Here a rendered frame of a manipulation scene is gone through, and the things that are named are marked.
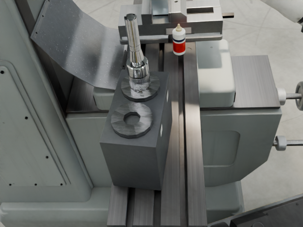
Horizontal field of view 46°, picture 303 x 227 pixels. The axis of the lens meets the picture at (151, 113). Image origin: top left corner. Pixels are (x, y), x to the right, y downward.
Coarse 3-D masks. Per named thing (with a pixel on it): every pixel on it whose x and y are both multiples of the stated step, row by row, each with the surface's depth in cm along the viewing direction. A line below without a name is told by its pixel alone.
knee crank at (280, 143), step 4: (276, 136) 141; (280, 136) 140; (284, 136) 140; (276, 140) 141; (280, 140) 138; (284, 140) 138; (288, 140) 140; (292, 140) 140; (296, 140) 140; (300, 140) 140; (276, 144) 140; (280, 144) 138; (284, 144) 138; (288, 144) 140; (292, 144) 140; (296, 144) 139; (300, 144) 139; (276, 148) 141; (280, 148) 139; (284, 148) 139
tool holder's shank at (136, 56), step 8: (128, 16) 67; (136, 16) 67; (128, 24) 67; (136, 24) 68; (128, 32) 69; (136, 32) 69; (128, 40) 71; (136, 40) 70; (136, 48) 71; (136, 56) 73; (136, 64) 75
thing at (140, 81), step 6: (132, 72) 75; (138, 72) 75; (144, 72) 76; (132, 78) 77; (138, 78) 76; (144, 78) 77; (132, 84) 79; (138, 84) 78; (144, 84) 78; (150, 84) 80; (138, 90) 79; (144, 90) 79
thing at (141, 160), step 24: (168, 72) 85; (120, 96) 81; (144, 96) 78; (168, 96) 85; (120, 120) 75; (144, 120) 74; (168, 120) 89; (120, 144) 72; (144, 144) 72; (168, 144) 93; (120, 168) 80; (144, 168) 78
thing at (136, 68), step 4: (144, 56) 76; (128, 60) 76; (144, 60) 76; (128, 64) 75; (132, 64) 75; (140, 64) 75; (144, 64) 75; (128, 68) 75; (132, 68) 74; (136, 68) 74; (140, 68) 74; (144, 68) 75; (136, 72) 75
